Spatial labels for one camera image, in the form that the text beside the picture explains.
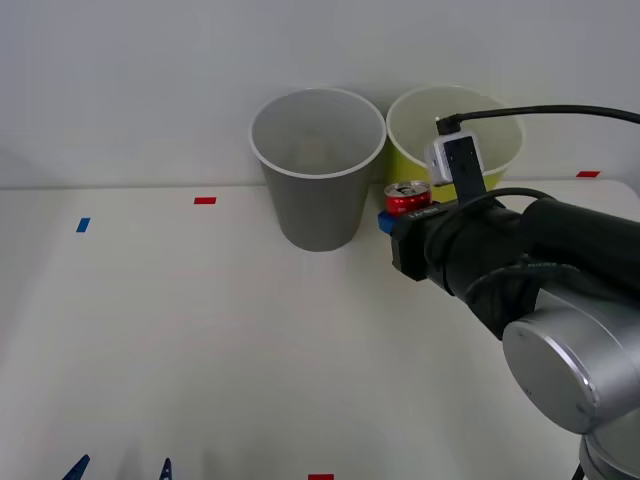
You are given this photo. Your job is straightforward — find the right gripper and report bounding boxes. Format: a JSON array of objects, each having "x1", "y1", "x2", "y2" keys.
[{"x1": 377, "y1": 200, "x2": 455, "y2": 283}]

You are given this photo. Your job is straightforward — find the red drink can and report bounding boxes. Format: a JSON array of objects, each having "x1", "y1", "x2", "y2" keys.
[{"x1": 383, "y1": 180, "x2": 433, "y2": 218}]

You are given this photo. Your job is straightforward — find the grey plastic waste bin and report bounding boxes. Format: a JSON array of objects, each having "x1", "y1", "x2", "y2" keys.
[{"x1": 248, "y1": 87, "x2": 388, "y2": 253}]

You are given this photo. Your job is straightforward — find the yellow-green plastic waste bin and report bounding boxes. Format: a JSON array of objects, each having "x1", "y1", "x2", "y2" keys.
[{"x1": 384, "y1": 84, "x2": 526, "y2": 202}]

